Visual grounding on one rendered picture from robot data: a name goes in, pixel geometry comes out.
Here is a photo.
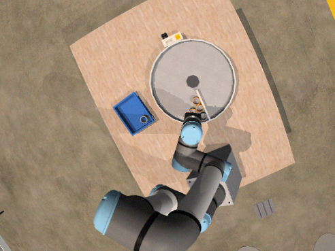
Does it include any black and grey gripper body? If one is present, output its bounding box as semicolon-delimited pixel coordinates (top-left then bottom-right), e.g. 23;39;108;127
183;112;202;122

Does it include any blue crate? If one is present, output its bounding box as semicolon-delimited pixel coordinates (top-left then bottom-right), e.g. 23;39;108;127
113;91;156;136

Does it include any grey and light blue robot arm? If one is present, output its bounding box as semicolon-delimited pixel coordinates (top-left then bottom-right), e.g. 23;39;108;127
93;118;232;251

